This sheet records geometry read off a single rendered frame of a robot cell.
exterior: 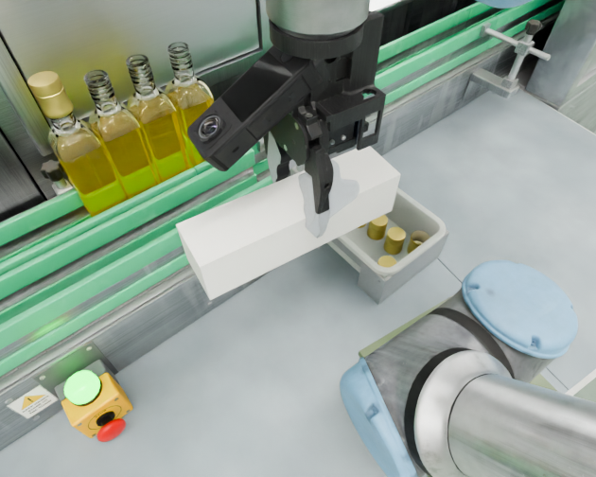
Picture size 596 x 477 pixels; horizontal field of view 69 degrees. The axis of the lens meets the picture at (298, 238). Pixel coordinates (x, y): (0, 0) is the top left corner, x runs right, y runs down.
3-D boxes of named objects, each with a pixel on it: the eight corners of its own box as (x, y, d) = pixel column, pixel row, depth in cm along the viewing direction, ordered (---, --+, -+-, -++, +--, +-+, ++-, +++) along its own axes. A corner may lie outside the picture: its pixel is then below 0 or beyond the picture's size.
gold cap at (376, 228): (388, 235, 86) (392, 220, 83) (376, 243, 85) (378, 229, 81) (376, 223, 88) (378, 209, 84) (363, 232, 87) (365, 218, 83)
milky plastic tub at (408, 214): (359, 192, 96) (364, 162, 89) (440, 256, 85) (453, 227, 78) (299, 231, 89) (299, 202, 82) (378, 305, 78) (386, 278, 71)
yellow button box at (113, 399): (115, 376, 70) (99, 357, 65) (136, 412, 67) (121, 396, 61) (73, 403, 68) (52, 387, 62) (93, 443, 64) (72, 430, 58)
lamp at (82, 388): (95, 368, 63) (86, 360, 61) (107, 392, 61) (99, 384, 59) (64, 388, 62) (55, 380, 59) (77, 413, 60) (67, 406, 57)
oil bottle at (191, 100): (213, 169, 82) (191, 63, 65) (230, 185, 79) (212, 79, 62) (187, 184, 80) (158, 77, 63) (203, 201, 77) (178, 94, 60)
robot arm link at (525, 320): (553, 363, 53) (617, 306, 43) (482, 428, 48) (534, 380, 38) (477, 294, 60) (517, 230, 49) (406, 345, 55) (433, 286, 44)
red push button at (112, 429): (112, 401, 62) (122, 420, 60) (121, 410, 65) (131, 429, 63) (85, 420, 60) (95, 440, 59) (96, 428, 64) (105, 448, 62)
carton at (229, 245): (392, 210, 53) (400, 174, 48) (210, 300, 45) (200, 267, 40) (361, 180, 56) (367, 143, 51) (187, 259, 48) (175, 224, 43)
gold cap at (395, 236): (405, 248, 84) (410, 234, 81) (393, 257, 83) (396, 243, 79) (392, 238, 86) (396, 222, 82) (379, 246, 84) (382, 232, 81)
